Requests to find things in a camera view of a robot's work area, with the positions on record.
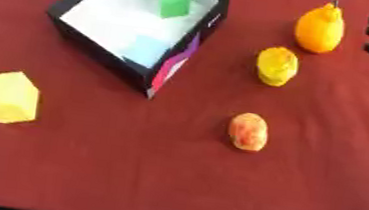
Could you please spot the black box with white inside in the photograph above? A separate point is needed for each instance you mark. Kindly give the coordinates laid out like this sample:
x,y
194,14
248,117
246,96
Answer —
x,y
127,22

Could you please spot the orange toy pear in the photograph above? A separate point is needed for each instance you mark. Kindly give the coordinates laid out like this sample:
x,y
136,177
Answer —
x,y
319,29

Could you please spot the yellow round toy fruit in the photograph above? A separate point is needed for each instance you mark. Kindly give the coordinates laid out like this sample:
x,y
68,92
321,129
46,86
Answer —
x,y
277,66

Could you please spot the orange-red toy fruit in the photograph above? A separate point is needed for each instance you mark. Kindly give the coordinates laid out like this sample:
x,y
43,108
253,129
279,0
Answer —
x,y
247,131

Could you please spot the light blue block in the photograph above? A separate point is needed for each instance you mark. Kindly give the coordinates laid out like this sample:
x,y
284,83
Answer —
x,y
146,51

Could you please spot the yellow hexagonal block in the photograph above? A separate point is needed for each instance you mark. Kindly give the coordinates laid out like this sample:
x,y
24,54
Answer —
x,y
9,97

